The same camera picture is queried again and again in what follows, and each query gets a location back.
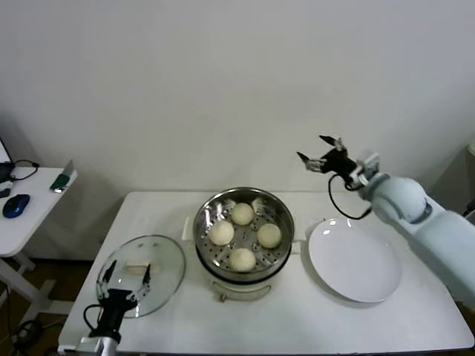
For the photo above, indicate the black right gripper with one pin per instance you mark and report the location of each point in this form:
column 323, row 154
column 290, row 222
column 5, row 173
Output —
column 339, row 162

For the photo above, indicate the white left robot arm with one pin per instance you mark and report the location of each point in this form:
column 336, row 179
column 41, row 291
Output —
column 100, row 346

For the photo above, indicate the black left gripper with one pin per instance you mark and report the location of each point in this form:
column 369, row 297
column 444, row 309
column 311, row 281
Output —
column 113, row 308

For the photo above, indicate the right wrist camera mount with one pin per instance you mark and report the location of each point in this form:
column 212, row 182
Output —
column 369, row 163

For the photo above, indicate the white round plate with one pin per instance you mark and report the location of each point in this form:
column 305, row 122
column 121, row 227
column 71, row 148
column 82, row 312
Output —
column 352, row 259

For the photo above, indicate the stainless steel steamer basket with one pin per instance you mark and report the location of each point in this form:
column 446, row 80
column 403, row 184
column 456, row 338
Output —
column 282, row 219

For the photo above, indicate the green and white box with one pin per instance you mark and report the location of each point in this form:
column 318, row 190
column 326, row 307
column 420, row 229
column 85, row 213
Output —
column 61, row 181

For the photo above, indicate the cream electric cooker pot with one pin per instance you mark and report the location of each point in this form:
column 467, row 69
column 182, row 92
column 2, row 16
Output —
column 241, row 291

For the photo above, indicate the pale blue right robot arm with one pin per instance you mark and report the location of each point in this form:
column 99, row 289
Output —
column 426, row 230

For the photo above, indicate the small black desk object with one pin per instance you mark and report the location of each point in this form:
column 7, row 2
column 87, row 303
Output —
column 4, row 193

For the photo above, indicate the blue computer mouse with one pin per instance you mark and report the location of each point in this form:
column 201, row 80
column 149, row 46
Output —
column 15, row 206

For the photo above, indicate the white steamed baozi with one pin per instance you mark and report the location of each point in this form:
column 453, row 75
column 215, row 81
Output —
column 222, row 233
column 242, row 214
column 242, row 260
column 269, row 235

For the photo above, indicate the white side desk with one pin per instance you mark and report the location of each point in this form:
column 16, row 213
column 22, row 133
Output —
column 33, row 207

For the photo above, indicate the laptop computer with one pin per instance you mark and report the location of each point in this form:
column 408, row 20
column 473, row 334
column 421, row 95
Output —
column 3, row 172

